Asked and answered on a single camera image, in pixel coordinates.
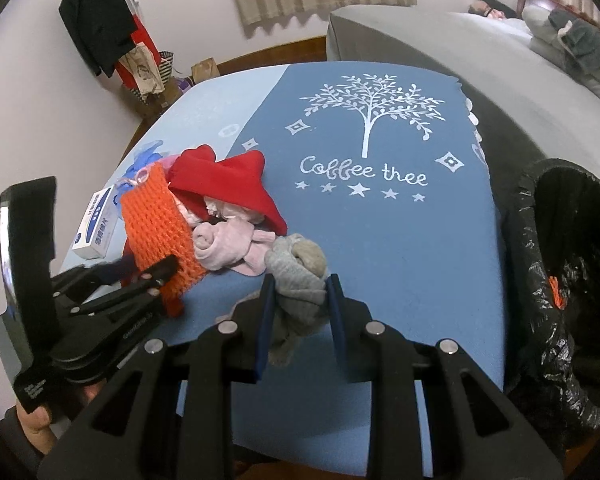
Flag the cream fluffy cloth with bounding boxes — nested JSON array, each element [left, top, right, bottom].
[[202, 196, 262, 226]]

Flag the red garment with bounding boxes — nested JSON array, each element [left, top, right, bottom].
[[116, 14, 162, 92]]

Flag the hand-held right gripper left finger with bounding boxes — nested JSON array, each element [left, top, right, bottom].
[[37, 275, 277, 480]]

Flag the grey sock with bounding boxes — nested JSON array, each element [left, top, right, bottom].
[[265, 233, 330, 367]]

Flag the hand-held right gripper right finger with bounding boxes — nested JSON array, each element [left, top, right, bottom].
[[327, 274, 566, 480]]

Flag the blue plastic bags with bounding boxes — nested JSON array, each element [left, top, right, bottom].
[[115, 140, 170, 196]]

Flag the beige tote bag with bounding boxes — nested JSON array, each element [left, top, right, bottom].
[[119, 42, 164, 102]]

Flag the pink pouch with cord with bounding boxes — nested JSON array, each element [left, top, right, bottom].
[[130, 156, 179, 186]]

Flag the grey bed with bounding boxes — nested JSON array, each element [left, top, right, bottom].
[[326, 4, 600, 271]]

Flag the blue tree printed blanket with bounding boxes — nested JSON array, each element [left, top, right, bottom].
[[55, 61, 507, 480]]

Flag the bin with black bag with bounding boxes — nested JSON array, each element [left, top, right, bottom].
[[500, 158, 600, 467]]

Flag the white pillow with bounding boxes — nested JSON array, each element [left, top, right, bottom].
[[522, 6, 600, 113]]

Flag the grey fluffy garment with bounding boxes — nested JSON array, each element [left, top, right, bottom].
[[547, 8, 600, 77]]

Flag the red cloth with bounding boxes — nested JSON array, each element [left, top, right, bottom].
[[167, 145, 288, 237]]

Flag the person's left hand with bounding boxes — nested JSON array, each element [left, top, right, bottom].
[[19, 379, 107, 457]]

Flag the white medicine box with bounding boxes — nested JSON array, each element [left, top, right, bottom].
[[71, 185, 119, 261]]

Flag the orange knitted pouch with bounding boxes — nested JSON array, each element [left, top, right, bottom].
[[119, 162, 209, 318]]

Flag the pink sock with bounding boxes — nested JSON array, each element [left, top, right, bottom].
[[192, 220, 277, 278]]

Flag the black jacket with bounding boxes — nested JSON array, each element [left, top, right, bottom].
[[58, 0, 137, 79]]

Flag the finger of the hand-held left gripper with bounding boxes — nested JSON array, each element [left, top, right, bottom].
[[69, 255, 180, 319], [51, 256, 137, 302]]

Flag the brown paper bag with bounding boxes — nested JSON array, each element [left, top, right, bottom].
[[191, 57, 225, 87]]

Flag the striped bag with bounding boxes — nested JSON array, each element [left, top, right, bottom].
[[157, 51, 179, 89]]

